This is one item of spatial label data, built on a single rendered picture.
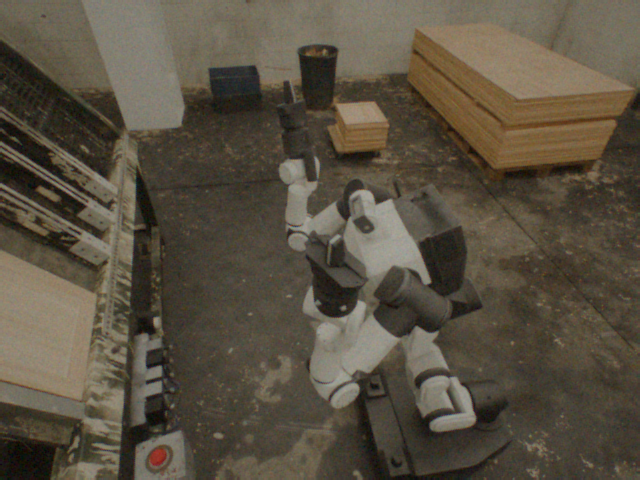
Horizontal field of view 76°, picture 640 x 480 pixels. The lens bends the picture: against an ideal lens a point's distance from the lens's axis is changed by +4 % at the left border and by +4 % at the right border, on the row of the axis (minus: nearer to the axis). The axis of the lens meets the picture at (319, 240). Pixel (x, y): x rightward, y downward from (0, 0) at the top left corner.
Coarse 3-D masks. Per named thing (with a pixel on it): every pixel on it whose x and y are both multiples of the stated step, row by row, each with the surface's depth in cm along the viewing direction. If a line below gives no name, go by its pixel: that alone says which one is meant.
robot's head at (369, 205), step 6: (360, 192) 106; (366, 192) 107; (366, 198) 104; (372, 198) 106; (354, 204) 105; (366, 204) 103; (372, 204) 105; (366, 210) 102; (372, 210) 103; (378, 228) 107; (372, 234) 106
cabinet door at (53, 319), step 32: (0, 256) 129; (0, 288) 123; (32, 288) 132; (64, 288) 142; (0, 320) 117; (32, 320) 125; (64, 320) 134; (0, 352) 111; (32, 352) 118; (64, 352) 127; (32, 384) 112; (64, 384) 120
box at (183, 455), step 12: (180, 432) 110; (144, 444) 108; (156, 444) 108; (168, 444) 108; (180, 444) 108; (144, 456) 105; (168, 456) 105; (180, 456) 105; (192, 456) 117; (144, 468) 103; (156, 468) 103; (168, 468) 103; (180, 468) 103; (192, 468) 114
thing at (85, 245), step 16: (0, 192) 139; (16, 192) 144; (0, 208) 141; (16, 208) 142; (32, 208) 147; (48, 224) 149; (64, 224) 155; (64, 240) 155; (80, 240) 157; (96, 240) 164; (80, 256) 161; (96, 256) 163
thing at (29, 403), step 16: (0, 384) 104; (0, 400) 101; (16, 400) 104; (32, 400) 108; (48, 400) 111; (64, 400) 115; (32, 416) 108; (48, 416) 110; (64, 416) 112; (80, 416) 116
